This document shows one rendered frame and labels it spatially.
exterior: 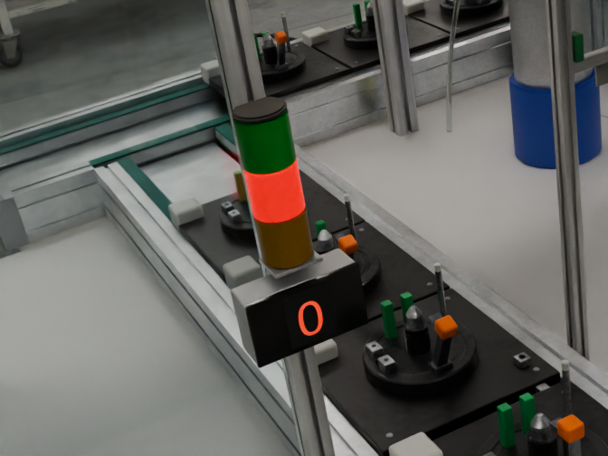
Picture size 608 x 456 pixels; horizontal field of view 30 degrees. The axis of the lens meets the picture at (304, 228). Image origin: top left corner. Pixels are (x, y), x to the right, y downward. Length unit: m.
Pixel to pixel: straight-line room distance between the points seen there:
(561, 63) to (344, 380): 0.46
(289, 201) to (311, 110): 1.24
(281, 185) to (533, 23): 1.02
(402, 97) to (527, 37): 0.35
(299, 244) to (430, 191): 1.00
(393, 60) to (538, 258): 0.58
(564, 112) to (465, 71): 1.13
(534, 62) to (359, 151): 0.42
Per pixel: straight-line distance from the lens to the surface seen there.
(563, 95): 1.30
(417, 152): 2.19
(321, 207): 1.80
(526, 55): 2.01
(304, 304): 1.09
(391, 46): 2.19
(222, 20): 1.00
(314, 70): 2.36
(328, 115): 2.29
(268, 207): 1.04
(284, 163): 1.02
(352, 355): 1.44
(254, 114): 1.01
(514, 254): 1.82
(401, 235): 1.71
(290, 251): 1.06
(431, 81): 2.39
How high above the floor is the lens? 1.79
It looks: 28 degrees down
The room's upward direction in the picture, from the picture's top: 11 degrees counter-clockwise
